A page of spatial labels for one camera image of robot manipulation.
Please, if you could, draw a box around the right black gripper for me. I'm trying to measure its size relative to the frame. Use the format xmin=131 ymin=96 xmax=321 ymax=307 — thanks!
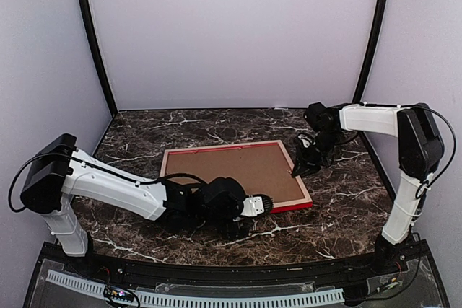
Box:
xmin=292 ymin=130 xmax=343 ymax=177

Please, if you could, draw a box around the brown backing board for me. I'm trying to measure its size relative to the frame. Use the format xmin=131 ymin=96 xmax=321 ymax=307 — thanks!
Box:
xmin=164 ymin=144 xmax=307 ymax=204

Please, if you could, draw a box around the red wooden picture frame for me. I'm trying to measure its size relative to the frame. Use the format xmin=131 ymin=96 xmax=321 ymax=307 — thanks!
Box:
xmin=158 ymin=139 xmax=313 ymax=215

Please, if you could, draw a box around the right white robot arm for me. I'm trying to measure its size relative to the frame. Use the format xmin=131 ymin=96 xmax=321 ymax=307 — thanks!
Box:
xmin=292 ymin=102 xmax=446 ymax=275

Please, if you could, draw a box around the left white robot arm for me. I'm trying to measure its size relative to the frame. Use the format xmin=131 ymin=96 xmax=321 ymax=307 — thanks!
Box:
xmin=7 ymin=133 xmax=266 ymax=276

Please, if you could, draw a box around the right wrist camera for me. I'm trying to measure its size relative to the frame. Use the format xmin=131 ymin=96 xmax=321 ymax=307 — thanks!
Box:
xmin=294 ymin=133 xmax=314 ymax=149

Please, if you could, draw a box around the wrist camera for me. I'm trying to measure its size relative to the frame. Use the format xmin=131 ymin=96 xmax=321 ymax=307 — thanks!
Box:
xmin=294 ymin=133 xmax=314 ymax=149
xmin=240 ymin=195 xmax=274 ymax=218

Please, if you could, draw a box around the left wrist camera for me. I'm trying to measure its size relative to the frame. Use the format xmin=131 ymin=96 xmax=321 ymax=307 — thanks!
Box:
xmin=240 ymin=195 xmax=274 ymax=218

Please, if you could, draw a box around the black front table rail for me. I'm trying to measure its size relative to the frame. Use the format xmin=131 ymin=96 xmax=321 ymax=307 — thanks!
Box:
xmin=35 ymin=241 xmax=434 ymax=293

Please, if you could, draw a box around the white cable tray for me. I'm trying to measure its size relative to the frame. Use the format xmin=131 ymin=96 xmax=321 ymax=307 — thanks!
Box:
xmin=45 ymin=270 xmax=344 ymax=307

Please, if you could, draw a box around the right black corner post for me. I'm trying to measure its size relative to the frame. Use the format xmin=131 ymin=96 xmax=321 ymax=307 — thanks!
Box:
xmin=352 ymin=0 xmax=387 ymax=103

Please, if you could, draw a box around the black corner post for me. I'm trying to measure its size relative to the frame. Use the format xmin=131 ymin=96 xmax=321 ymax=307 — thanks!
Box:
xmin=78 ymin=0 xmax=118 ymax=118
xmin=352 ymin=0 xmax=387 ymax=103

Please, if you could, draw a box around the left black corner post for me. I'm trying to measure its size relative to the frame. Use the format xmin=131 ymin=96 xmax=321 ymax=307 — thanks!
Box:
xmin=78 ymin=0 xmax=118 ymax=118

